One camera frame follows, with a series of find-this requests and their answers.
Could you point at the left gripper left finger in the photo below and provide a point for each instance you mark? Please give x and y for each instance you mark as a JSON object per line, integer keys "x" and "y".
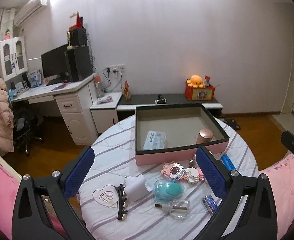
{"x": 30, "y": 219}

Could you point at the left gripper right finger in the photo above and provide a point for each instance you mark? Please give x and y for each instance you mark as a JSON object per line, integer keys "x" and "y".
{"x": 247, "y": 210}

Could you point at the blue gold small box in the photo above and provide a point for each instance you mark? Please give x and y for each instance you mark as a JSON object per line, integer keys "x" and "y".
{"x": 210, "y": 204}

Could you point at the blue highlighter marker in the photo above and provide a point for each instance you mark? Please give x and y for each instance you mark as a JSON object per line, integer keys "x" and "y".
{"x": 228, "y": 163}

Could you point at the black rhinestone hair clip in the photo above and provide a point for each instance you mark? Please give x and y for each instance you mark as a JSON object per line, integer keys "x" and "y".
{"x": 122, "y": 202}

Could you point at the white heart-shaped holder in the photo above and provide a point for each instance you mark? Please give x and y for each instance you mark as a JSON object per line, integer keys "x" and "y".
{"x": 136, "y": 188}

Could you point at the teal sponge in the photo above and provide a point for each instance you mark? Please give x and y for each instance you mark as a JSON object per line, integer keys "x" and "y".
{"x": 166, "y": 190}

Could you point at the pink bed blanket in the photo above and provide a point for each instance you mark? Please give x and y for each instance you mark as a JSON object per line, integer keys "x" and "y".
{"x": 9, "y": 184}

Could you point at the black bathroom scale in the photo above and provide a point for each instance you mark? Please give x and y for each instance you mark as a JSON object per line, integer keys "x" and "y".
{"x": 232, "y": 123}

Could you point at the white pink block figure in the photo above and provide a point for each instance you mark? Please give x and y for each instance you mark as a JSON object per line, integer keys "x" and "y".
{"x": 194, "y": 175}

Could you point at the clear glass perfume bottle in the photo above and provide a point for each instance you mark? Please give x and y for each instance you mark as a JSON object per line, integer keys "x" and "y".
{"x": 177, "y": 209}

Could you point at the black office chair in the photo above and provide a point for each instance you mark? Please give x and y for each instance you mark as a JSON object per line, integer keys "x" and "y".
{"x": 27, "y": 121}

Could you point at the rose gold round tin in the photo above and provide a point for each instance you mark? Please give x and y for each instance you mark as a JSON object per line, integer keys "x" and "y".
{"x": 204, "y": 135}

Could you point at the pink puffer jacket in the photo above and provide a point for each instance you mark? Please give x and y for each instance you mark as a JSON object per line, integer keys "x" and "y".
{"x": 6, "y": 120}

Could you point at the pink block unicorn figure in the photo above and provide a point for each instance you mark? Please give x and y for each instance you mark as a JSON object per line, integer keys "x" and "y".
{"x": 173, "y": 171}

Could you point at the orange octopus plush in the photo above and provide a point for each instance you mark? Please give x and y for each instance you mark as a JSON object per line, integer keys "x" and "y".
{"x": 195, "y": 81}

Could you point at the white computer desk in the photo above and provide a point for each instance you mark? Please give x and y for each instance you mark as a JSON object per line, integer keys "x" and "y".
{"x": 74, "y": 102}

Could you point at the white small side cabinet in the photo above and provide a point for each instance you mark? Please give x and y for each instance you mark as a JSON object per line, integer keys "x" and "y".
{"x": 104, "y": 111}

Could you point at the pink black storage box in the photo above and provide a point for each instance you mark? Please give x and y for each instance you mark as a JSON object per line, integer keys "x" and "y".
{"x": 181, "y": 123}

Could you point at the black white tv cabinet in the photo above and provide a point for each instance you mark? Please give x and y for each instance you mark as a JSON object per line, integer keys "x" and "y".
{"x": 126, "y": 109}

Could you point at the orange lid water bottle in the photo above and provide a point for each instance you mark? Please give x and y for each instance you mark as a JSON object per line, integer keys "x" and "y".
{"x": 99, "y": 86}

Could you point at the black computer monitor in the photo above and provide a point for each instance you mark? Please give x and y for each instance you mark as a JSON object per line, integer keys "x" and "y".
{"x": 54, "y": 63}

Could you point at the black massage gun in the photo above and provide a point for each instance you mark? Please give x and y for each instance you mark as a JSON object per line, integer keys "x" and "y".
{"x": 160, "y": 100}

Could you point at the orange snack bag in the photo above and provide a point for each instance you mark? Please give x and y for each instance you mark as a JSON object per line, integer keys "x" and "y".
{"x": 126, "y": 91}

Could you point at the black computer tower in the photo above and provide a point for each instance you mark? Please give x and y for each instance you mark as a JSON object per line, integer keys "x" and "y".
{"x": 78, "y": 63}

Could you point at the white glass-door cabinet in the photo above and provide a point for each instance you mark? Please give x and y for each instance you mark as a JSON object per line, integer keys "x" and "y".
{"x": 13, "y": 59}

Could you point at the black speaker box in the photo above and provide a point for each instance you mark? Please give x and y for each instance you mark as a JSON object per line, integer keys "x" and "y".
{"x": 78, "y": 37}

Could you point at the white air conditioner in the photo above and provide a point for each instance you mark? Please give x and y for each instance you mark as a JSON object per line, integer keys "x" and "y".
{"x": 28, "y": 10}

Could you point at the wall power outlet strip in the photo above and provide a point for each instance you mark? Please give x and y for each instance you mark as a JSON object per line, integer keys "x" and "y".
{"x": 116, "y": 68}

